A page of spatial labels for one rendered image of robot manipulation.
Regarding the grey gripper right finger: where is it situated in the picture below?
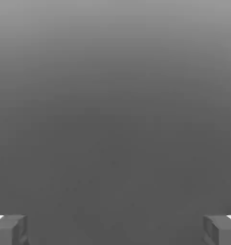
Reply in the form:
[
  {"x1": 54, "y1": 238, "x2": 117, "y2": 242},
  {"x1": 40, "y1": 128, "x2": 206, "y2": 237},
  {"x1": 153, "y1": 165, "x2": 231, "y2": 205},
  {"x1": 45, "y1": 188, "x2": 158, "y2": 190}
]
[{"x1": 202, "y1": 214, "x2": 231, "y2": 245}]

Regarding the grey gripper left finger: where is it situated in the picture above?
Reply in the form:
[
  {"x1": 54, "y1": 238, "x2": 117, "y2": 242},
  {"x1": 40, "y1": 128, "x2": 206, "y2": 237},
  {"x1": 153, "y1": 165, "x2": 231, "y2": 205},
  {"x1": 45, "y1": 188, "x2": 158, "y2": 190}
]
[{"x1": 0, "y1": 214, "x2": 30, "y2": 245}]

